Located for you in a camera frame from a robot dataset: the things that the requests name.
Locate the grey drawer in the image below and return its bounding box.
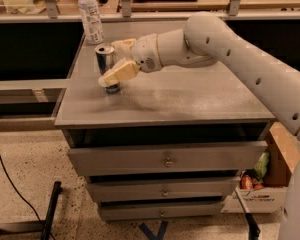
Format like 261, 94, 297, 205
98, 201, 224, 221
68, 141, 267, 176
87, 177, 239, 203

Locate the top grey drawer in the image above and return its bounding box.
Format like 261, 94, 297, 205
68, 141, 267, 176

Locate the clear plastic water bottle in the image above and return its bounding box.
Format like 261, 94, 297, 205
78, 0, 104, 45

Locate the green snack bag in box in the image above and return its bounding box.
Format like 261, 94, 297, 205
253, 151, 270, 179

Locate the bottom grey drawer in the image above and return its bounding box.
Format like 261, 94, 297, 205
98, 201, 224, 221

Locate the black cable on floor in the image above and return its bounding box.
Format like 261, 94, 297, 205
0, 128, 56, 240

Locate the grey drawer cabinet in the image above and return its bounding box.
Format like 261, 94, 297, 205
54, 19, 276, 222

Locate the black stand leg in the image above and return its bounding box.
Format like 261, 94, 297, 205
235, 188, 261, 240
40, 181, 62, 240

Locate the black stand leg left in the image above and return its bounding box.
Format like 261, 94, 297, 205
40, 181, 62, 240

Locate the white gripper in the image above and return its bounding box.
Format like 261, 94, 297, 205
98, 34, 163, 87

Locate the middle grey drawer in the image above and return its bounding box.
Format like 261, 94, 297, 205
87, 177, 239, 203

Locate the orange snack pack in box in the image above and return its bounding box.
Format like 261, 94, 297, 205
240, 175, 264, 190

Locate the metal shelf rail frame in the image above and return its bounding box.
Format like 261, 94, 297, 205
0, 0, 300, 22

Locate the redbull can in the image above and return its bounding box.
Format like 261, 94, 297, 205
94, 43, 122, 95

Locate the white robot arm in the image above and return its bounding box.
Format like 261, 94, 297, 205
99, 12, 300, 142

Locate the black stand leg right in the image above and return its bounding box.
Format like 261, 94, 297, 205
235, 188, 261, 240

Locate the cardboard box with snacks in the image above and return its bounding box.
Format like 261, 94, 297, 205
222, 122, 300, 214

